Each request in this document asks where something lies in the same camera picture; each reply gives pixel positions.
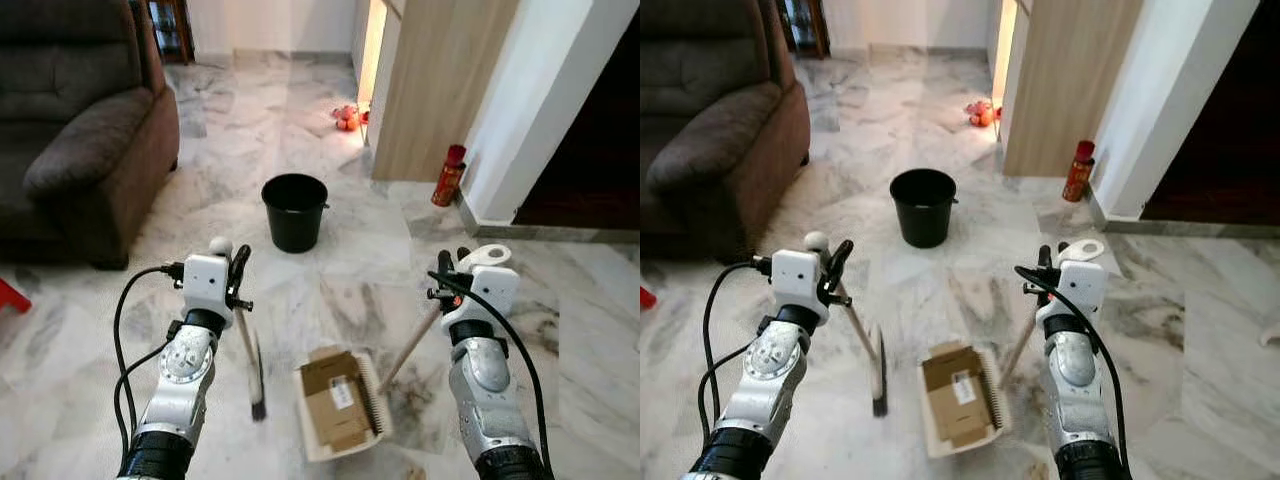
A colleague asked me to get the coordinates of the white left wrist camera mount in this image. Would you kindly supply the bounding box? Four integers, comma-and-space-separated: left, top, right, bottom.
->
182, 254, 233, 326
770, 250, 826, 323

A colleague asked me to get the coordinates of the brown fabric sofa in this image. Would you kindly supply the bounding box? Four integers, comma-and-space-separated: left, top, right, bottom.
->
0, 0, 181, 269
640, 0, 811, 263

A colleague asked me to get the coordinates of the beige plastic dustpan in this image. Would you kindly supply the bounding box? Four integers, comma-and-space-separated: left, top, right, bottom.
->
295, 305, 446, 463
918, 308, 1043, 459

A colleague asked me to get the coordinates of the light wood cabinet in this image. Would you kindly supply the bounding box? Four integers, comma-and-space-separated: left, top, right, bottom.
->
985, 0, 1144, 179
352, 0, 521, 183

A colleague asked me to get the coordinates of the dark wooden shelf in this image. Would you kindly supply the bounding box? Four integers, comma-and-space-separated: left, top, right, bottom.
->
778, 0, 831, 59
148, 0, 196, 64

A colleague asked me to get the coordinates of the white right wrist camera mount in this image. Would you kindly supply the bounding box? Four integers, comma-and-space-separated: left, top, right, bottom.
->
455, 245, 521, 321
1045, 238, 1109, 316

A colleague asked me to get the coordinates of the hand broom with white knob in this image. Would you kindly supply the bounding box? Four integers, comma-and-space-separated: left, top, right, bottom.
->
207, 237, 269, 421
805, 231, 891, 418

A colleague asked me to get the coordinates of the brown cardboard piece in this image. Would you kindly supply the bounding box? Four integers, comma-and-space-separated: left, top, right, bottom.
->
300, 350, 376, 453
922, 345, 1001, 448

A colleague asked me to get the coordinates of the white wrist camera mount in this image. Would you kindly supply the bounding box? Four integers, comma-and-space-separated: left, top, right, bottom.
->
182, 254, 233, 326
770, 250, 826, 323
1045, 238, 1109, 316
455, 245, 521, 321

